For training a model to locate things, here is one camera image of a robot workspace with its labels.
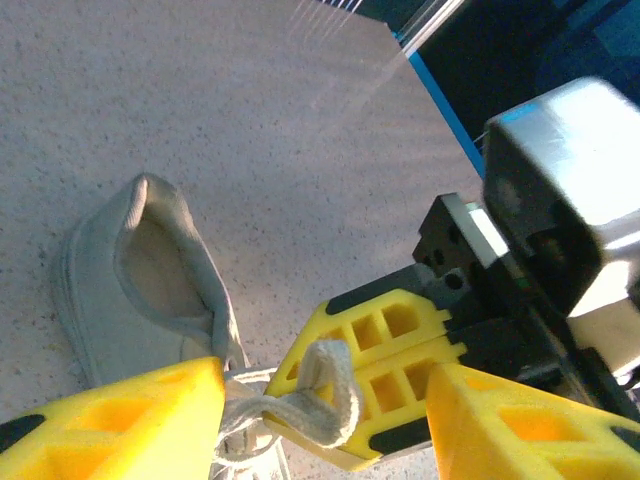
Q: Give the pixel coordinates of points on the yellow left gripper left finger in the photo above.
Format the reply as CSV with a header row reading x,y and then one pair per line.
x,y
125,425

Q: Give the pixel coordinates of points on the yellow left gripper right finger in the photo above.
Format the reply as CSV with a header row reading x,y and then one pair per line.
x,y
480,440

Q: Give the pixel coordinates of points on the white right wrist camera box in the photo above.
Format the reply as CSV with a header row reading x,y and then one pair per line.
x,y
575,150

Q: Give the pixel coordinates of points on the white canvas shoe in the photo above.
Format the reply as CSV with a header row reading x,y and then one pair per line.
x,y
100,300

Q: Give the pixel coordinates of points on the aluminium side rail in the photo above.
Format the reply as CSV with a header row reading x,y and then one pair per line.
x,y
430,30

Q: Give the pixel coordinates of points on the white shoelace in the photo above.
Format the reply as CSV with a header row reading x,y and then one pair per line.
x,y
305,407

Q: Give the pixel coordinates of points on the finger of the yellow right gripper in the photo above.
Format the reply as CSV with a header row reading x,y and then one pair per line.
x,y
365,425
425,320

